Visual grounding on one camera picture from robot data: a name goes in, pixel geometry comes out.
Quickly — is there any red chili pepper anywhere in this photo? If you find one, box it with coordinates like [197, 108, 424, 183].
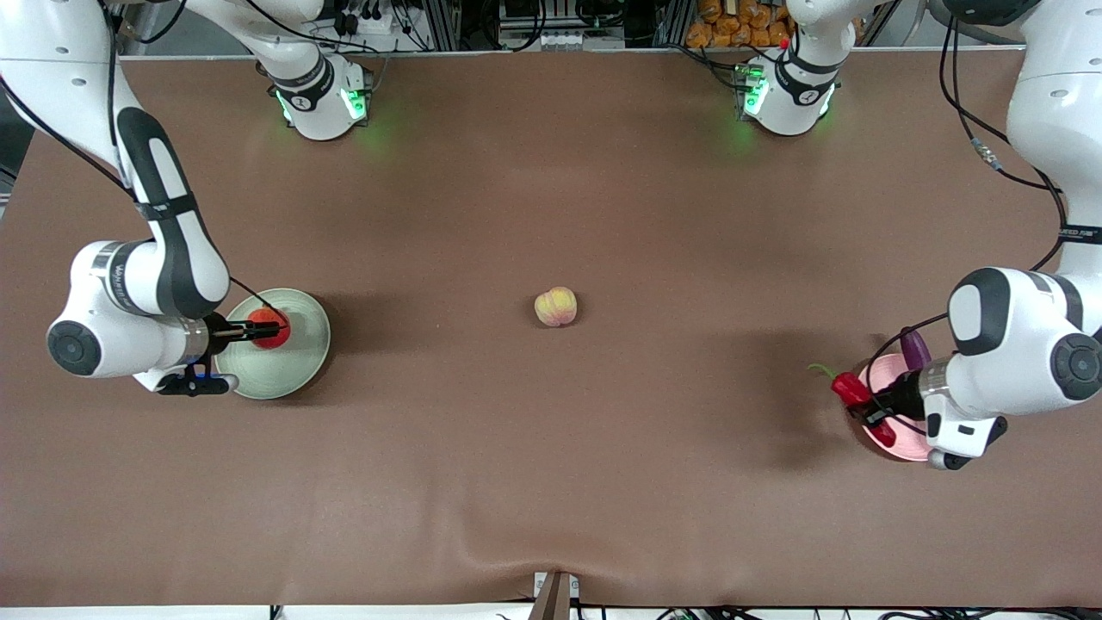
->
[808, 363, 898, 450]

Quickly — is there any purple eggplant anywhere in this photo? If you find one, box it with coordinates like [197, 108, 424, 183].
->
[900, 326, 933, 372]

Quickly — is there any yellow pink peach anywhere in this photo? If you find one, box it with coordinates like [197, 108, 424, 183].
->
[534, 286, 579, 327]

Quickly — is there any pink round plate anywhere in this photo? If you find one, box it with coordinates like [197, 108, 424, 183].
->
[856, 353, 936, 462]

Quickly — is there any pale green round plate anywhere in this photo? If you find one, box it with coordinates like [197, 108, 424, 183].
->
[214, 288, 331, 400]

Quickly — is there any white power strip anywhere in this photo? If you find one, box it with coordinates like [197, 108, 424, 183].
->
[331, 0, 407, 37]

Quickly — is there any pile of orange items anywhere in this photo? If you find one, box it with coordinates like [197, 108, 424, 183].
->
[686, 0, 797, 49]

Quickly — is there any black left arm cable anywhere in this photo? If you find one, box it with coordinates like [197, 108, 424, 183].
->
[937, 15, 1070, 272]

